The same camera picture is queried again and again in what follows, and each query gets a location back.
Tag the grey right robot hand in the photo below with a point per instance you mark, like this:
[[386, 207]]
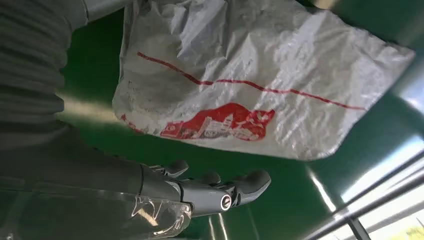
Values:
[[99, 185]]

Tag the grey poly mailer package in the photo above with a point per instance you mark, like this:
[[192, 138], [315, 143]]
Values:
[[248, 49]]

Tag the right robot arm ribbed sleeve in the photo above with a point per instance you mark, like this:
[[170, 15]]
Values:
[[30, 59]]

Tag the green belt conveyor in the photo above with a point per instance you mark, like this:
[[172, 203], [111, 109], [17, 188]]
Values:
[[281, 198]]

